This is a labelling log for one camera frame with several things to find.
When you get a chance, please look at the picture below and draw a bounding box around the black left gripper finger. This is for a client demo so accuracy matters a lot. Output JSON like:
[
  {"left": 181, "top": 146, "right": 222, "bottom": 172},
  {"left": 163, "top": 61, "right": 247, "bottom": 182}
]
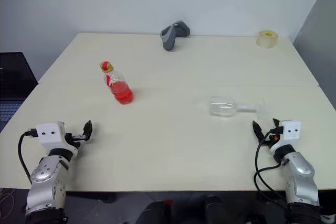
[{"left": 82, "top": 120, "right": 93, "bottom": 141}]

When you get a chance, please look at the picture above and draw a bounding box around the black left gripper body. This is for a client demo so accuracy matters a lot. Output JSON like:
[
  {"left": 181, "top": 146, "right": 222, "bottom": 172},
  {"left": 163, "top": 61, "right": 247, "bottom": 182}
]
[{"left": 64, "top": 132, "right": 89, "bottom": 149}]

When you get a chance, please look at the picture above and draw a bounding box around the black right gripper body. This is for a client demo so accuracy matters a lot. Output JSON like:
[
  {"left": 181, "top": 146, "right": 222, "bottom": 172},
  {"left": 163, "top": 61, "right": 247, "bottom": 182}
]
[{"left": 262, "top": 126, "right": 284, "bottom": 150}]

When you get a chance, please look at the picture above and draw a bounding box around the clear wine glass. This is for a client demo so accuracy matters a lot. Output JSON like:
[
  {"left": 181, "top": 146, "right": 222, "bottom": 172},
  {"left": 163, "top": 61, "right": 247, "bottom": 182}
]
[{"left": 208, "top": 95, "right": 270, "bottom": 120}]

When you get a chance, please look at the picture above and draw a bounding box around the bottle with red liquid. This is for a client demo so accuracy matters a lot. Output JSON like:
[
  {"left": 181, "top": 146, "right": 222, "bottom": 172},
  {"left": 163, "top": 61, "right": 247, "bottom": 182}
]
[{"left": 104, "top": 70, "right": 135, "bottom": 105}]

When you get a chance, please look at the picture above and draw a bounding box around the yellow and red bottle cap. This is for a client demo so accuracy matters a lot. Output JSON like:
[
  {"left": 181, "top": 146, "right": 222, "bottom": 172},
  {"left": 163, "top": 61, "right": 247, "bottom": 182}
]
[{"left": 99, "top": 61, "right": 114, "bottom": 73}]

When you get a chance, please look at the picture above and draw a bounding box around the translucent tape roll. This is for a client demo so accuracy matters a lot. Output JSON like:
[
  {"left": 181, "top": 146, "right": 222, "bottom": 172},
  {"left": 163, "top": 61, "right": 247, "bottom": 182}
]
[{"left": 256, "top": 29, "right": 279, "bottom": 49}]

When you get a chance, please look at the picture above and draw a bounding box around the dark open laptop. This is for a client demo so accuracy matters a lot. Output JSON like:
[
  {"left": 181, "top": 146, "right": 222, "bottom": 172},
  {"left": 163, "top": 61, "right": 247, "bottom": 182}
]
[{"left": 0, "top": 51, "right": 39, "bottom": 133}]

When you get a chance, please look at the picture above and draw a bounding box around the dark rounded shape with red spot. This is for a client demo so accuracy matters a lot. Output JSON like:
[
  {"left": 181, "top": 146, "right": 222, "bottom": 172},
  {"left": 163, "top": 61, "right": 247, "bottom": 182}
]
[{"left": 135, "top": 199, "right": 174, "bottom": 224}]

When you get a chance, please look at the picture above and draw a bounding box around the grey curved plastic device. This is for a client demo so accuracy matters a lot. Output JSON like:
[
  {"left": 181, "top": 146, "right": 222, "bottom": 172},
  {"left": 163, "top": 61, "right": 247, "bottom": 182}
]
[{"left": 160, "top": 19, "right": 191, "bottom": 52}]

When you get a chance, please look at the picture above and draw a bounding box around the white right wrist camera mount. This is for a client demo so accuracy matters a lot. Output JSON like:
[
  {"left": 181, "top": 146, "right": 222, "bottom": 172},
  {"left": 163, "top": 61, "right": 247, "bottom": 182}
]
[{"left": 269, "top": 119, "right": 302, "bottom": 154}]

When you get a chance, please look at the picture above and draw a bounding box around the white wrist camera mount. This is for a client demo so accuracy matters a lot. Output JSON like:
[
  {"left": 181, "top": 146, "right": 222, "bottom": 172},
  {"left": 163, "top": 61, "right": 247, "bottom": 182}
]
[
  {"left": 36, "top": 121, "right": 79, "bottom": 156},
  {"left": 269, "top": 119, "right": 302, "bottom": 154}
]

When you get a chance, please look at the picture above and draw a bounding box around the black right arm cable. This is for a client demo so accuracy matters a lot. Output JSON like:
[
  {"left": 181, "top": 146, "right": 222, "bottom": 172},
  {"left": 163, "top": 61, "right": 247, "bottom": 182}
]
[{"left": 253, "top": 131, "right": 289, "bottom": 210}]

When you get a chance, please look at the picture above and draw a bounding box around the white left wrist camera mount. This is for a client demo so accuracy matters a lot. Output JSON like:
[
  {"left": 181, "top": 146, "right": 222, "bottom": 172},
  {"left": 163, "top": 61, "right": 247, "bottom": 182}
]
[{"left": 36, "top": 121, "right": 79, "bottom": 156}]

